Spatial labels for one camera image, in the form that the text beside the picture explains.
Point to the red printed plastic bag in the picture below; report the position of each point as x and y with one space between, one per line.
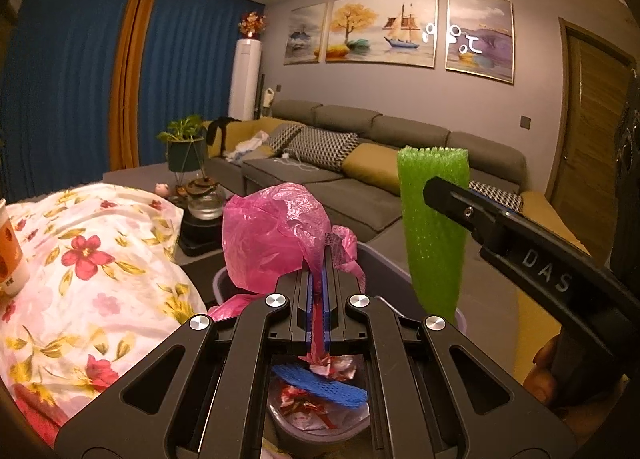
300 411

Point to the grey sofa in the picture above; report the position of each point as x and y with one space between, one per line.
350 204

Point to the blue curtain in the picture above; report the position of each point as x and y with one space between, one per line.
195 64
65 89

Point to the pink plastic bag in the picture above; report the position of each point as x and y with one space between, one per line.
270 234

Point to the black cloth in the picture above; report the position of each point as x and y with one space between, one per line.
216 131

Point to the small patterned pillow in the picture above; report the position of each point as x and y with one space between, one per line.
285 138

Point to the long patterned pillow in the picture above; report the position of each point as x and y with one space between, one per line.
500 190

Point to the brown wooden door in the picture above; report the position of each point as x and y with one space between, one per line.
595 139

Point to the artificial flower bouquet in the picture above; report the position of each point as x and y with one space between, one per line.
251 24

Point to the purple landscape painting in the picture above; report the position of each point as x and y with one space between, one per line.
480 39

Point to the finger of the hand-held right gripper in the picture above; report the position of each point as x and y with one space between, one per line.
495 204
460 209

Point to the potted green plant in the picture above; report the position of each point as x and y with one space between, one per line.
187 154

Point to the red wrapper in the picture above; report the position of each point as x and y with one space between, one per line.
342 369

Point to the orange curtain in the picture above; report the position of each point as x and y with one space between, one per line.
131 64

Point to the small landscape painting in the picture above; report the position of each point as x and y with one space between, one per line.
305 34

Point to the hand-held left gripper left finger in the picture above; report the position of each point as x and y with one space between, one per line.
311 324

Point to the mustard yellow cushion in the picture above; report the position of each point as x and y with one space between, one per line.
372 166
550 219

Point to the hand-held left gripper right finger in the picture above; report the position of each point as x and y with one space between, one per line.
329 324

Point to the blue foam net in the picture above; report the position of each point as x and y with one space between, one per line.
320 386

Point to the small pink pig figure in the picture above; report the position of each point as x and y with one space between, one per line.
161 189

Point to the white standing air conditioner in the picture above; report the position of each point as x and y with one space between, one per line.
245 79

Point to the grey plastic bin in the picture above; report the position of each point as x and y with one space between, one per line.
385 279

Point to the large patterned pillow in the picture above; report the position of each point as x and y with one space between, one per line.
325 148

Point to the white cloth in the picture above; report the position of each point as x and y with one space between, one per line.
250 144

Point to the floral blanket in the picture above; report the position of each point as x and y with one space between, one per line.
100 289

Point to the green foam net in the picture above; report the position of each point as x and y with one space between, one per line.
430 239

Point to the beige paper cup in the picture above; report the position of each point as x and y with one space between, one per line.
11 249

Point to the person's right hand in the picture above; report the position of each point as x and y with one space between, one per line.
540 374

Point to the sailing ship painting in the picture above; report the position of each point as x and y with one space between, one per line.
380 29

